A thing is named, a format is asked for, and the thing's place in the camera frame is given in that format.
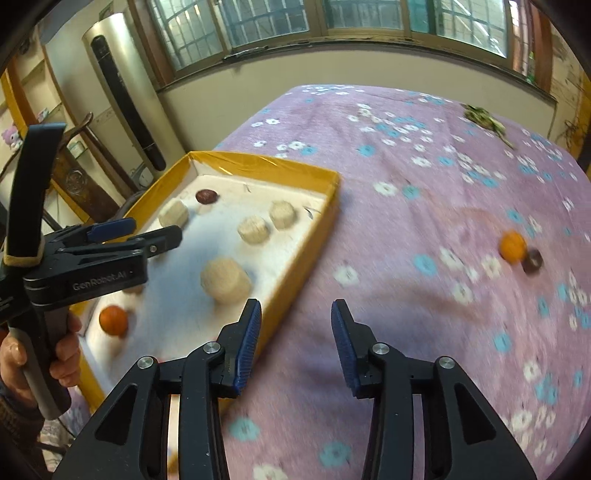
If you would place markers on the barred window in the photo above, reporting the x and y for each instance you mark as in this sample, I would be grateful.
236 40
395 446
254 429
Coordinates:
277 23

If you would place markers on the purple plush toy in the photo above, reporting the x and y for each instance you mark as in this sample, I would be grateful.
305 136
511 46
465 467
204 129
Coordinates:
11 138

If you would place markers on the yellow cardboard box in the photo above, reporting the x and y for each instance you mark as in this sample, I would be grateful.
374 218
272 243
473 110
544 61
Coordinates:
302 258

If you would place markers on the long pale sugarcane chunk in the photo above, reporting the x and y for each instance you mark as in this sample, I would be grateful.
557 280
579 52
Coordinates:
253 230

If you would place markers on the dark wooden chair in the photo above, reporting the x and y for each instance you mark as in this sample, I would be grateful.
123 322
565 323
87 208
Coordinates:
87 180

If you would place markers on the red date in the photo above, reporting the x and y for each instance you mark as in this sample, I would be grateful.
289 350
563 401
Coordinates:
206 196

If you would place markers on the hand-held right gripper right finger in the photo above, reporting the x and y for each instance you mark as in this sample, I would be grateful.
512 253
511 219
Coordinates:
344 350

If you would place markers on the person's left forearm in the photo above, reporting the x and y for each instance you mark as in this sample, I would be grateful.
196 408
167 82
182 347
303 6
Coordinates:
14 429

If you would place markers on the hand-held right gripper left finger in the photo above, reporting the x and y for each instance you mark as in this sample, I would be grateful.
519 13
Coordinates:
247 341

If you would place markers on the wide tan sugarcane chunk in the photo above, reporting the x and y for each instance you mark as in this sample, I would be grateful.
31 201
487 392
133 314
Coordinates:
225 280

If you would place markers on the dark brown round fruit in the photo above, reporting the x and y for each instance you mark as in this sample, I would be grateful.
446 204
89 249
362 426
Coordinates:
532 262

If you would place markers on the person's left hand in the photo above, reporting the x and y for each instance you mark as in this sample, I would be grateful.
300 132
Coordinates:
69 355

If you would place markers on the small pale sugarcane chunk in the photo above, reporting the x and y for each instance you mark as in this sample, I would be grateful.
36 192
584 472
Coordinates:
282 214

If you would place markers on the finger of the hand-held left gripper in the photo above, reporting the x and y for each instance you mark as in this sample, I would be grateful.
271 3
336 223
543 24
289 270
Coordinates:
111 228
161 240

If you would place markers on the orange tangerine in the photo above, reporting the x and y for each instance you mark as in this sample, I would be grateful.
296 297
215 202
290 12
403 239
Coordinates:
512 247

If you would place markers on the purple floral blanket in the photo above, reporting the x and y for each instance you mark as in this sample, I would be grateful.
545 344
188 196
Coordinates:
415 323

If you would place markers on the red cherry tomato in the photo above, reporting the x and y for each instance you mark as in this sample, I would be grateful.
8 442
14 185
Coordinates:
113 320

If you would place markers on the standing air conditioner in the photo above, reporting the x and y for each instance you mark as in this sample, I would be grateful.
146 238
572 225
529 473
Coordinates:
124 92

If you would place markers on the green leafy sprig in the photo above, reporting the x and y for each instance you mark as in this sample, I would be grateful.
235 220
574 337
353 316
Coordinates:
485 117

